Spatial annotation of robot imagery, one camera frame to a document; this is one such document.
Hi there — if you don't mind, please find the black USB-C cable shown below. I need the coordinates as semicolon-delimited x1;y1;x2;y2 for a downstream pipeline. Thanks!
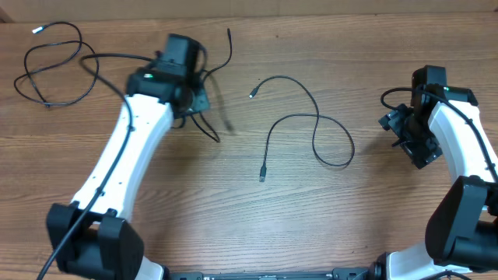
248;75;356;184

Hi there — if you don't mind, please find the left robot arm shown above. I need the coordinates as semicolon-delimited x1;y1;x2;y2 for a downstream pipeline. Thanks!
46;33;209;279

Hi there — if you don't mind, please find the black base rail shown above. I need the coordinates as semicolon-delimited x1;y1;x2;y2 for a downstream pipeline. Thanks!
167;268;387;280

